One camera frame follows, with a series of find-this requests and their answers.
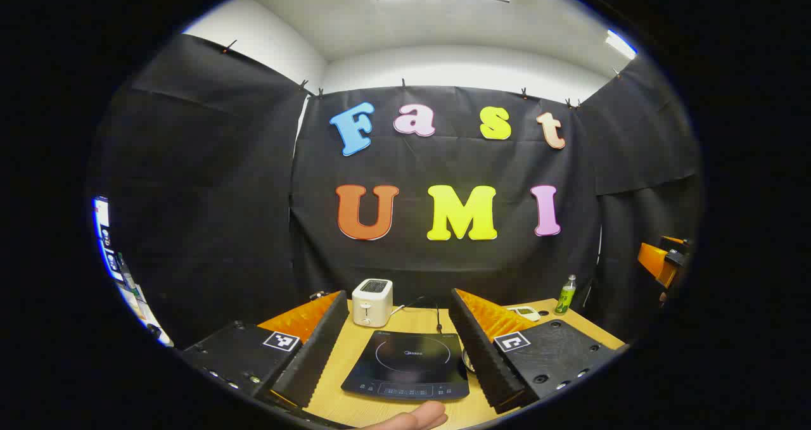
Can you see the black induction cooktop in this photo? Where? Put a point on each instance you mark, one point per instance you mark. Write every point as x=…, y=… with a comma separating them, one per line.
x=408, y=363

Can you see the stainless steel pot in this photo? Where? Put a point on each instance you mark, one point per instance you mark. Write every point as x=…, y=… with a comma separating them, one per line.
x=467, y=360

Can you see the small ceiling light panel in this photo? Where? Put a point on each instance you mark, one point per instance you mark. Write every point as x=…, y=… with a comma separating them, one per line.
x=621, y=44

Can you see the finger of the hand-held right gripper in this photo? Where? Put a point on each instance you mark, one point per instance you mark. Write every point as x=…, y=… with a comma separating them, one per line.
x=659, y=262

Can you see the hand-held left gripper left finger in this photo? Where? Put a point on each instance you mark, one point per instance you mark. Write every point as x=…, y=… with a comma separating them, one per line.
x=320, y=354

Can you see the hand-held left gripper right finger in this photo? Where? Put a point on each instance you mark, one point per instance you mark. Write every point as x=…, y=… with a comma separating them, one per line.
x=481, y=354

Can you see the computer monitor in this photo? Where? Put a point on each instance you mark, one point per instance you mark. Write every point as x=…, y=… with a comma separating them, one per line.
x=104, y=240

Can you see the black backdrop cloth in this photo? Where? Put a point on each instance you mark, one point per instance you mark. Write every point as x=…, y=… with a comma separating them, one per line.
x=253, y=196

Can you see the white divided grain tray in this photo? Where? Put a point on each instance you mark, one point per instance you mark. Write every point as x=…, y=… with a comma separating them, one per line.
x=527, y=313

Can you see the green drink bottle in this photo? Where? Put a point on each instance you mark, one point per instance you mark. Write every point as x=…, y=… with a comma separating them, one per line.
x=565, y=297

